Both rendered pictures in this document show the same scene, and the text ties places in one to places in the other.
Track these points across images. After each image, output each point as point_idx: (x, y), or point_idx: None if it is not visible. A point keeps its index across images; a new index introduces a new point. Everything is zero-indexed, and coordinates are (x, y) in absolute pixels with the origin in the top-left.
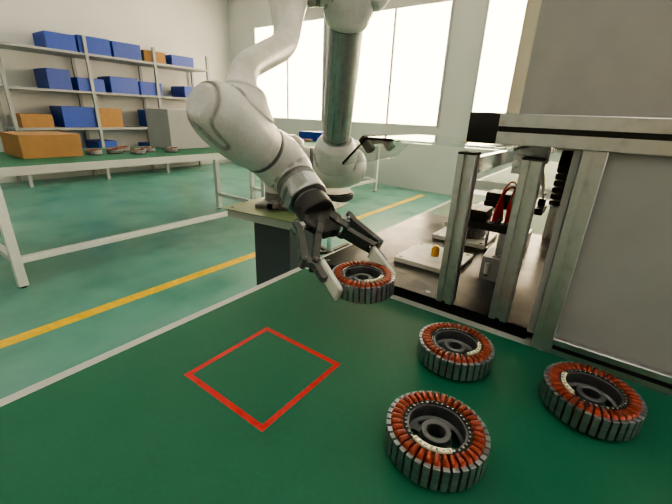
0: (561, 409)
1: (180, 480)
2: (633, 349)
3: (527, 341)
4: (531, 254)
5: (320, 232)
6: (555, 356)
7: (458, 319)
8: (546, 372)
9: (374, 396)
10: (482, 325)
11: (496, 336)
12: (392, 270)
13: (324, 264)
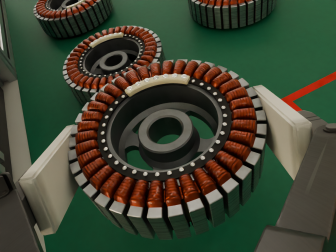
0: (108, 1)
1: None
2: None
3: (6, 87)
4: None
5: (287, 229)
6: (17, 61)
7: (19, 148)
8: (78, 13)
9: (256, 50)
10: (8, 126)
11: (25, 99)
12: (68, 129)
13: (297, 114)
